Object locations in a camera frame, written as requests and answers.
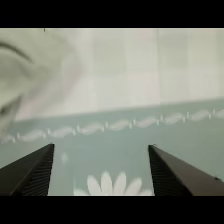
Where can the pale green shirt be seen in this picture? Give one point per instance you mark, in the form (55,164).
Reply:
(33,80)

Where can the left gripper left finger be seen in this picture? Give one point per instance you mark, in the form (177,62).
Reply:
(30,173)

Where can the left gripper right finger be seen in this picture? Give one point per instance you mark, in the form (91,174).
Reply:
(176,176)

